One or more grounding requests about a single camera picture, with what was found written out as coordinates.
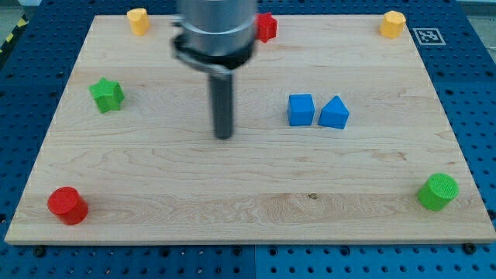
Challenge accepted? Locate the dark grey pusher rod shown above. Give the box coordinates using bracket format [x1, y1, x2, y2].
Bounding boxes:
[209, 75, 233, 140]

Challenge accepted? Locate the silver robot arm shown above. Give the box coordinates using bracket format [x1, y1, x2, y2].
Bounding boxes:
[172, 0, 257, 140]

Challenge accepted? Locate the red star block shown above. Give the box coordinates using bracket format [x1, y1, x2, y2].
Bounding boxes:
[256, 12, 277, 43]

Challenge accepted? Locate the green star block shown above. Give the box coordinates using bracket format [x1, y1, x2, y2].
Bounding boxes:
[88, 77, 125, 113]

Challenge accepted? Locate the blue cube block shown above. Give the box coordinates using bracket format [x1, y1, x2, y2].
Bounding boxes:
[287, 94, 315, 126]

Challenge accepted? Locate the yellow block left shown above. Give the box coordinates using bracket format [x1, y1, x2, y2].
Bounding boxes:
[126, 8, 150, 36]

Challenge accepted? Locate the blue triangle block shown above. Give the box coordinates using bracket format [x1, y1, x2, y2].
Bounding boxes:
[318, 95, 350, 129]

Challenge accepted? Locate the wooden board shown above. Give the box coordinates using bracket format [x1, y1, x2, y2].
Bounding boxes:
[5, 15, 495, 246]

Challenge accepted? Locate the yellow hexagon block right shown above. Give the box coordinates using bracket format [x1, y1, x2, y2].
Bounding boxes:
[379, 10, 406, 39]

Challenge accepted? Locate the red cylinder block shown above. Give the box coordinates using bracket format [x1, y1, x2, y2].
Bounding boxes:
[47, 186, 89, 226]

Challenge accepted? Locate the white fiducial marker tag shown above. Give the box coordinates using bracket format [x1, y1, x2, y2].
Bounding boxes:
[412, 27, 446, 46]

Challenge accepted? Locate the green cylinder block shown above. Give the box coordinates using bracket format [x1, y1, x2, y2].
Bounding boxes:
[417, 173, 460, 212]

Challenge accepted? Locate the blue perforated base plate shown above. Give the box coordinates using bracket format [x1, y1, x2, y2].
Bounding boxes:
[1, 0, 495, 278]

